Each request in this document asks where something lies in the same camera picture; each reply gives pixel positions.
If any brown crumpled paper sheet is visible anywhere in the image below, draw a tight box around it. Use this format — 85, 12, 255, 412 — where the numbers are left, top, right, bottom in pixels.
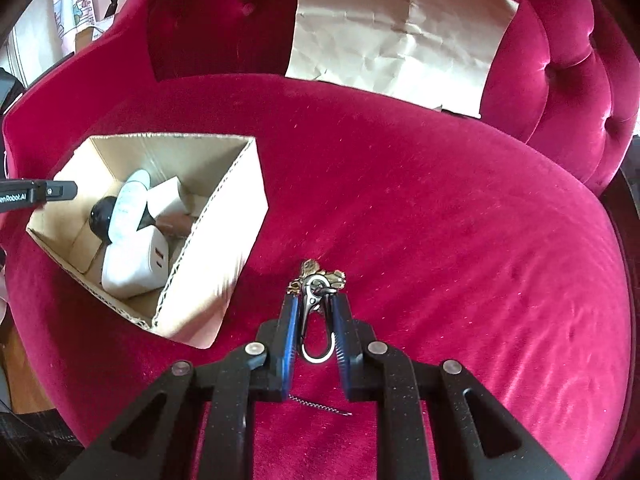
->
285, 0, 521, 119

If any black quilted boot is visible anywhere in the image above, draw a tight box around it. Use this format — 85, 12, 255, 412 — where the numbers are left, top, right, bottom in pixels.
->
0, 410, 86, 480

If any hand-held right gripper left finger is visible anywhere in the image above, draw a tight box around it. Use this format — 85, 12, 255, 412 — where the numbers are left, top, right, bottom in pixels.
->
85, 292, 301, 480

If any key bunch with carabiner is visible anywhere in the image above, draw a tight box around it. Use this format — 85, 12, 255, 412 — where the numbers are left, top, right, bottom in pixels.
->
282, 258, 353, 417

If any rose brown lipstick tube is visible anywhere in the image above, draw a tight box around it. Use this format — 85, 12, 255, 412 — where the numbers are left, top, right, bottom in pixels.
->
150, 212, 198, 238

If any dark wooden bed frame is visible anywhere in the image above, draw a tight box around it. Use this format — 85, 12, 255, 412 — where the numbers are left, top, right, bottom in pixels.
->
600, 135, 640, 241

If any cartoon cat wall poster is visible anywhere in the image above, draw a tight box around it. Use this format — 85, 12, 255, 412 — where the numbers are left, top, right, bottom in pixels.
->
52, 0, 98, 53

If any red velvet tufted sofa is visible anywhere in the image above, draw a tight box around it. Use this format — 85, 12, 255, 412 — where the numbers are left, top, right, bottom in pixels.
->
2, 0, 640, 480

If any brown cardboard piece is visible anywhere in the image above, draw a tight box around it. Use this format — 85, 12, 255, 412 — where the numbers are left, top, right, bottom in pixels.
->
75, 15, 118, 53

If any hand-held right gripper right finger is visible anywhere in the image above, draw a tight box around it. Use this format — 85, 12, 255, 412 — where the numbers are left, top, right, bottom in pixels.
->
332, 294, 571, 480

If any small white charger plug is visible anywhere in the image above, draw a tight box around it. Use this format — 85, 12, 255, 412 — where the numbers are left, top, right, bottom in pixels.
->
147, 176, 188, 218

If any cardboard box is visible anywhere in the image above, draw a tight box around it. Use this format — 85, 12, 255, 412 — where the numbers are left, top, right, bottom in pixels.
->
26, 132, 269, 350

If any large white charger block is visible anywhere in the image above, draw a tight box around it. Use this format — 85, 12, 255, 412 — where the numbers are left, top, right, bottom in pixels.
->
101, 227, 173, 300

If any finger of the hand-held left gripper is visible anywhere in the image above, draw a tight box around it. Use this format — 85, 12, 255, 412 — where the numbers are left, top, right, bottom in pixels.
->
0, 178, 78, 213

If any white oblong tube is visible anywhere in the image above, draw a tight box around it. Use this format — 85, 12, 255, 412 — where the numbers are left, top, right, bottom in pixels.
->
110, 169, 151, 246

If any black ball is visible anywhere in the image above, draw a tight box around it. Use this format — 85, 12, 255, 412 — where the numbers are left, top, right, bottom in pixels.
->
89, 196, 118, 241

